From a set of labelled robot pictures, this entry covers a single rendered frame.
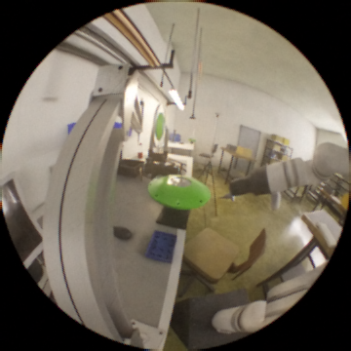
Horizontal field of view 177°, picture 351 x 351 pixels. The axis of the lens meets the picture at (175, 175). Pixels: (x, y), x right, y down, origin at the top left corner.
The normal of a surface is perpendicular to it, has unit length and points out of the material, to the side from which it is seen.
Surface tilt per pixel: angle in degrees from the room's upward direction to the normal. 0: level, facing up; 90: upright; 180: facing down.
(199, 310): 0
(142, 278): 0
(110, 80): 90
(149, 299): 0
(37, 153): 90
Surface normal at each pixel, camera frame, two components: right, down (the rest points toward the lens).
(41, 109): 0.98, 0.16
